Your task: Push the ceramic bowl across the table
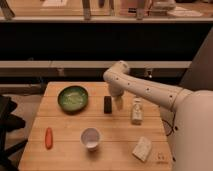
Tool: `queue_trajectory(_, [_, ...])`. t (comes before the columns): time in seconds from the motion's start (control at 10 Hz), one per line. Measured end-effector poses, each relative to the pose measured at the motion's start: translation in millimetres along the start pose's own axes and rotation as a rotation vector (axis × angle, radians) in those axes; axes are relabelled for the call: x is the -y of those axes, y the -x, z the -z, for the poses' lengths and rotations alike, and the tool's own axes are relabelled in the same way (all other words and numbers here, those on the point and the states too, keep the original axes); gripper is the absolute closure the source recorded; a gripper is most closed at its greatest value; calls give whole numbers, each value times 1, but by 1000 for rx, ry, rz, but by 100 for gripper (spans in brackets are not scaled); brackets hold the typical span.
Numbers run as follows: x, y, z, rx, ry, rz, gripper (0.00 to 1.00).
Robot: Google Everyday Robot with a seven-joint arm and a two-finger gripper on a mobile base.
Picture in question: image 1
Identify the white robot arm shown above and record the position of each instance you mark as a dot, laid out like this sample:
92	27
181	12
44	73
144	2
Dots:
193	141

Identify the orange carrot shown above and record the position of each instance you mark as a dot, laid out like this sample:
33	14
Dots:
48	138

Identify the black rectangular block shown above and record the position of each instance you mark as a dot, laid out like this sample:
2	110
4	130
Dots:
107	104

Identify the white plastic bottle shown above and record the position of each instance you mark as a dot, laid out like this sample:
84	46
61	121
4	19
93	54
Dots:
136	114

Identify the black office chair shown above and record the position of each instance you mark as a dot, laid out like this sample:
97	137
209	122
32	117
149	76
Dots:
8	123

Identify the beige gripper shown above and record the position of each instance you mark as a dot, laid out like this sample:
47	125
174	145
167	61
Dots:
118	102

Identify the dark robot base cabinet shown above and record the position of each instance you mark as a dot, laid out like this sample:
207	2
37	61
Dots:
199	75

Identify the white paper cup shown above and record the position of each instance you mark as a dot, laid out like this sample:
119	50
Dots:
90	138

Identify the green ceramic bowl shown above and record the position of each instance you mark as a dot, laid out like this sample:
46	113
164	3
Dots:
73	98

